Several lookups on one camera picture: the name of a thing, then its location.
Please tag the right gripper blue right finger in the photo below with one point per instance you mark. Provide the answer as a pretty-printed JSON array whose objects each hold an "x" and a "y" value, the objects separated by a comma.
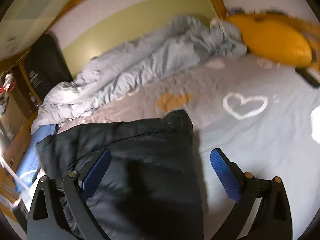
[{"x": 229, "y": 174}]

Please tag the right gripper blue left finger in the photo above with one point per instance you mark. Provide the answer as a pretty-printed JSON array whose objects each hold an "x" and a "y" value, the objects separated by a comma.
[{"x": 94, "y": 170}]

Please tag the black puffer jacket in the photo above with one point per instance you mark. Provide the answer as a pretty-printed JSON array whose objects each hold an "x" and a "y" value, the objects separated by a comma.
[{"x": 150, "y": 190}]

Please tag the blue pillow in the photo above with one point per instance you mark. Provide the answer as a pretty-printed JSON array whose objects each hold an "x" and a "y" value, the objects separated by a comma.
[{"x": 30, "y": 165}]

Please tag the grey heart-print bed sheet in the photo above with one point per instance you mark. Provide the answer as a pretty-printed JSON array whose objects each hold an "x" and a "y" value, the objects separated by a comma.
[{"x": 263, "y": 116}]

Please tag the black hanging bag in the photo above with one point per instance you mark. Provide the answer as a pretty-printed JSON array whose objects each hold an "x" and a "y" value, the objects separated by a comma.
[{"x": 45, "y": 66}]

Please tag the black rectangular box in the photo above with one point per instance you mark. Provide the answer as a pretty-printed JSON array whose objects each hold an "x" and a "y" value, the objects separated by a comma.
[{"x": 307, "y": 77}]

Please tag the hanging colourful clutter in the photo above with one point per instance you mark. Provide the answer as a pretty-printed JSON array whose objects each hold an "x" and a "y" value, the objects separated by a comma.
[{"x": 8, "y": 83}]

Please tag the light grey-blue duvet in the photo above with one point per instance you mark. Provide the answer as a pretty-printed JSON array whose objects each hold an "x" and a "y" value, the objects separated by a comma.
[{"x": 182, "y": 43}]

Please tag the orange pillow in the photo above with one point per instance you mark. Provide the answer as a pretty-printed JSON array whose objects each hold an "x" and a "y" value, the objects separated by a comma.
[{"x": 273, "y": 40}]

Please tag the patchwork pastel quilt overhead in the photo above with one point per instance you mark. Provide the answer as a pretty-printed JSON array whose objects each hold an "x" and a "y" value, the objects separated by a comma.
[{"x": 25, "y": 21}]

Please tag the wooden bunk bed frame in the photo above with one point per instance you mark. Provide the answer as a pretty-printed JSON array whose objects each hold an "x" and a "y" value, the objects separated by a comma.
[{"x": 97, "y": 26}]

